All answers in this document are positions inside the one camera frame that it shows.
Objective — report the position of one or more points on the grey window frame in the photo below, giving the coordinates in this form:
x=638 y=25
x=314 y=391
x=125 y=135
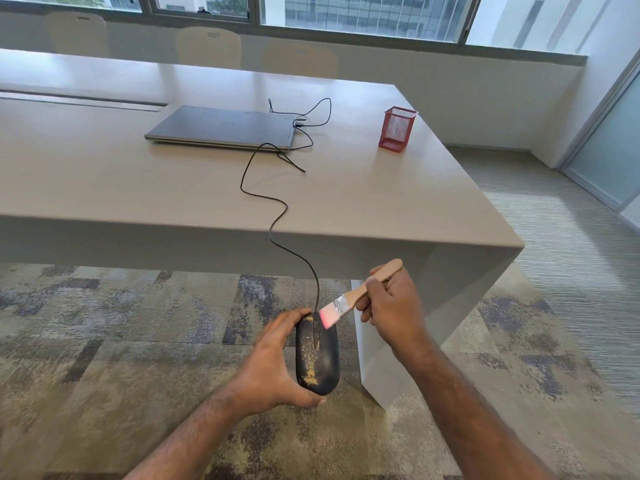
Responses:
x=254 y=7

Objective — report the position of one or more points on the person's left hand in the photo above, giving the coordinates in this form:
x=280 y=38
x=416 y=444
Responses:
x=267 y=369

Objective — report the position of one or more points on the person's right hand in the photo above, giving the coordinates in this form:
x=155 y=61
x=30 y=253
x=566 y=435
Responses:
x=400 y=314

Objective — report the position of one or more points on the frosted glass door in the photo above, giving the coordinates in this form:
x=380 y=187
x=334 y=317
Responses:
x=610 y=154

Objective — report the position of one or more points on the person's left forearm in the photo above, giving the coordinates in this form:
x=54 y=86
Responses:
x=190 y=439

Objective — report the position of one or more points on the wooden brush with pink bristles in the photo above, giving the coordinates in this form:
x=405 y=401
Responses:
x=355 y=294

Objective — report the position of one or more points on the grey closed laptop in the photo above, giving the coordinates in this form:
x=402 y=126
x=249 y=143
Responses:
x=220 y=127

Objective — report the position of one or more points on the black dusty computer mouse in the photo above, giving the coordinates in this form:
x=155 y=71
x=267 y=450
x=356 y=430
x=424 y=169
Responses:
x=322 y=364

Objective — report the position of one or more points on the beige chair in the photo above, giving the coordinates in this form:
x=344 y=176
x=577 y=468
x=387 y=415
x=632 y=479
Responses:
x=300 y=61
x=75 y=34
x=208 y=49

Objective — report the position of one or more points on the person's right forearm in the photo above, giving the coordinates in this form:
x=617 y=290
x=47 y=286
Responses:
x=470 y=419

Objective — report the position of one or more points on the red mesh pen holder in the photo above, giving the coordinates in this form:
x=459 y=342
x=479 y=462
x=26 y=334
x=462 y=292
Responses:
x=396 y=129

